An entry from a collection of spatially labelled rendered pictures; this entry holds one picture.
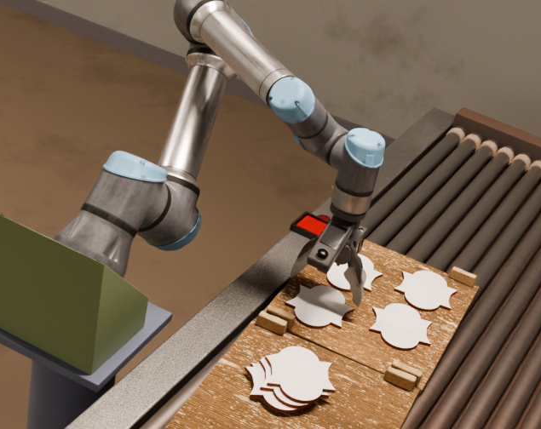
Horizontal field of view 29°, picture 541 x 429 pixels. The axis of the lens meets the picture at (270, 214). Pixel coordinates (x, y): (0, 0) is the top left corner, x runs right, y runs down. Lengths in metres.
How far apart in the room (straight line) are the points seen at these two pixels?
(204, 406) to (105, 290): 0.27
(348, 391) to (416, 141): 1.12
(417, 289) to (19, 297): 0.83
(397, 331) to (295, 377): 0.30
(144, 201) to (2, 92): 2.81
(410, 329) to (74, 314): 0.67
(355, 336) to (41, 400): 0.64
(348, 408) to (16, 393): 1.49
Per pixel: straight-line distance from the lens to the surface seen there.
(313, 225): 2.40
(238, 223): 4.06
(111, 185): 1.99
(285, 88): 1.90
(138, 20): 5.20
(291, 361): 1.94
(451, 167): 2.84
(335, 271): 2.24
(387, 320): 2.14
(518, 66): 4.50
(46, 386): 2.14
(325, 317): 2.10
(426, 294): 2.25
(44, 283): 1.94
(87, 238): 1.96
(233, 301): 2.14
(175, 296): 3.63
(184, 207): 2.11
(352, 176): 1.96
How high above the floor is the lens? 2.20
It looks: 32 degrees down
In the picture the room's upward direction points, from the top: 12 degrees clockwise
